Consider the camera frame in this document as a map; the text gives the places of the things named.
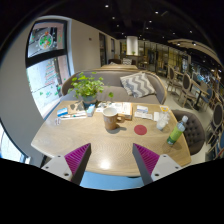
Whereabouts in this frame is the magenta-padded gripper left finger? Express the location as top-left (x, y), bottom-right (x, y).
top-left (41, 143), bottom-right (92, 186)

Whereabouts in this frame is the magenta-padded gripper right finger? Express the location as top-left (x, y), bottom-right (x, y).
top-left (132, 143), bottom-right (183, 186)

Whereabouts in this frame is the green-labelled clear drink bottle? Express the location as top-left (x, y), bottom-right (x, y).
top-left (166, 115), bottom-right (189, 147)

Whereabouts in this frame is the flat round red coaster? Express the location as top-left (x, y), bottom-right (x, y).
top-left (133, 124), bottom-right (148, 136)

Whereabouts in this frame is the blue card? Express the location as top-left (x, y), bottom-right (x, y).
top-left (56, 107), bottom-right (69, 118)

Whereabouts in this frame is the picture booklet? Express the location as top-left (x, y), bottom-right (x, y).
top-left (68, 100), bottom-right (87, 117)

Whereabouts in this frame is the brown ceramic mug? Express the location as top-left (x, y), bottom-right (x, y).
top-left (102, 106), bottom-right (126, 131)

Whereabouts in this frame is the dark grey tufted armchair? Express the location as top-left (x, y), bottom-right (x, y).
top-left (170, 109), bottom-right (206, 156)

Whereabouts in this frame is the green potted plant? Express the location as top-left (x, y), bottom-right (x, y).
top-left (68, 71), bottom-right (114, 108)

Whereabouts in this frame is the grey chevron pillow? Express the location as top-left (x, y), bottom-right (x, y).
top-left (119, 72), bottom-right (157, 99)

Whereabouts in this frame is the grey wood-framed sofa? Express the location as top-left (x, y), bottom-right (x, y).
top-left (60, 69), bottom-right (168, 105)

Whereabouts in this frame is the window with colourful decals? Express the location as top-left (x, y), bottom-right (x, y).
top-left (25, 19), bottom-right (72, 118)

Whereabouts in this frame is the white round pillar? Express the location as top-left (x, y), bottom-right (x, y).
top-left (125, 35), bottom-right (139, 57)

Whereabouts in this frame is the group of ceiling lights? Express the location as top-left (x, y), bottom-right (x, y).
top-left (103, 3), bottom-right (201, 48)

